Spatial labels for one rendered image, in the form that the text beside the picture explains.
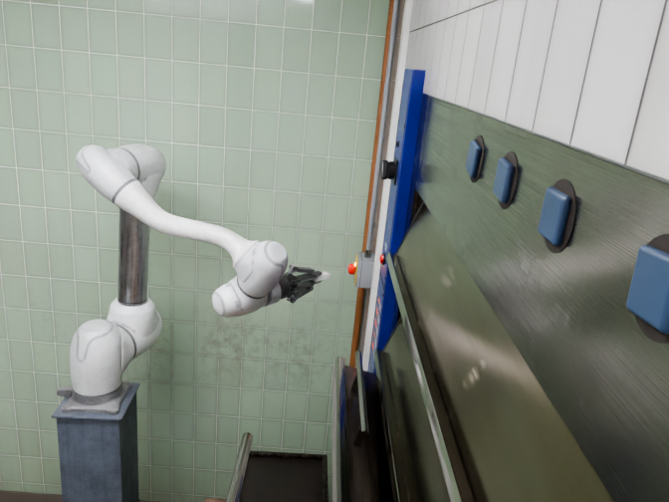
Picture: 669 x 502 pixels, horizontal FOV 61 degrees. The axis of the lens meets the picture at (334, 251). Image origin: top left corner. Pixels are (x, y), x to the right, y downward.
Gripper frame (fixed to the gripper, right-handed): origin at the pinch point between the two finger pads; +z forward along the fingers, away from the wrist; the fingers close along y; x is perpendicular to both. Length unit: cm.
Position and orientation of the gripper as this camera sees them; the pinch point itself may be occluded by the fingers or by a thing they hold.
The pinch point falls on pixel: (321, 276)
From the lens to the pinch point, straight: 193.6
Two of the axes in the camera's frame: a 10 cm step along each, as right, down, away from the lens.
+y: -0.9, 9.4, 3.2
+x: 7.0, 2.9, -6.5
